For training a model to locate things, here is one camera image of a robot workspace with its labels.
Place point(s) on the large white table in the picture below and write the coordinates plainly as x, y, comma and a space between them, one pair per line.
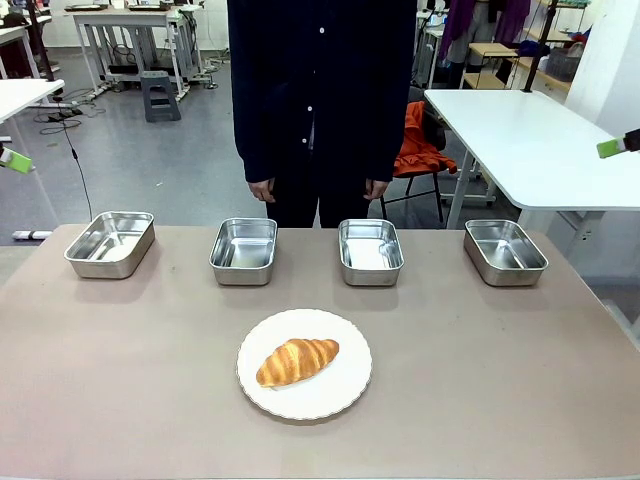
525, 140

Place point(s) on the small white side table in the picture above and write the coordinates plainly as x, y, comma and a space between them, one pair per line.
20, 95

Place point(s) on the grey plastic step stool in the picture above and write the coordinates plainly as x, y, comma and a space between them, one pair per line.
160, 82

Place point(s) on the white floor bar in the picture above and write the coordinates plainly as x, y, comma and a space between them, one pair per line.
32, 235

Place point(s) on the person's left forearm navy sleeve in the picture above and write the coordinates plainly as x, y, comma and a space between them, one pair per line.
383, 150

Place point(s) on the dark blue bag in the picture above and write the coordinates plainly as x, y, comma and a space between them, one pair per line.
532, 47

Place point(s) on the steel rectangular container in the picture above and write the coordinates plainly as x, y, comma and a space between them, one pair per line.
107, 267
515, 277
372, 275
243, 272

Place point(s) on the white desk with dark items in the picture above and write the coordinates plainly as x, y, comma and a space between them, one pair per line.
15, 35

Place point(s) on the person in dark navy shirt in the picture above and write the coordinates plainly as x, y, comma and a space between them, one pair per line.
320, 75

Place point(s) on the white metal rack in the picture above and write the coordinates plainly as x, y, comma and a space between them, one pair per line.
430, 45

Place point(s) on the floor power strip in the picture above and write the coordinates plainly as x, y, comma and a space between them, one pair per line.
65, 116

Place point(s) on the purple hanging clothes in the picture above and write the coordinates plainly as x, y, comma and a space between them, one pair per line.
462, 20

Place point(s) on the golden croissant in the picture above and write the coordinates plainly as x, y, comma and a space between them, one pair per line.
297, 360

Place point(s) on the person's left hand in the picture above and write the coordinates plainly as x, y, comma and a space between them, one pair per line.
376, 190

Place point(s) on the wooden shelf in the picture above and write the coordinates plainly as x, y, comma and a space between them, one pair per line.
492, 50

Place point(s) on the black chair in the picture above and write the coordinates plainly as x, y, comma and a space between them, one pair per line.
439, 135

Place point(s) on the grey mesh basket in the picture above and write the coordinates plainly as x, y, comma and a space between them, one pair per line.
562, 65

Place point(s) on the person's right forearm navy sleeve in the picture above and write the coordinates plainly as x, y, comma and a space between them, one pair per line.
253, 150

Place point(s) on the white workbench with trays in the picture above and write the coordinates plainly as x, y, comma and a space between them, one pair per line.
125, 17

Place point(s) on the orange cloth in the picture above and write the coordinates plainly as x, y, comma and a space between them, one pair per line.
420, 150

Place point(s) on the white scalloped plate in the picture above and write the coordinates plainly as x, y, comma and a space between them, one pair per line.
340, 390

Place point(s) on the black clamp pole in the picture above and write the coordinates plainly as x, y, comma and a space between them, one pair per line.
542, 45

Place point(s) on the person's right hand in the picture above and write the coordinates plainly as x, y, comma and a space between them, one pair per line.
262, 191

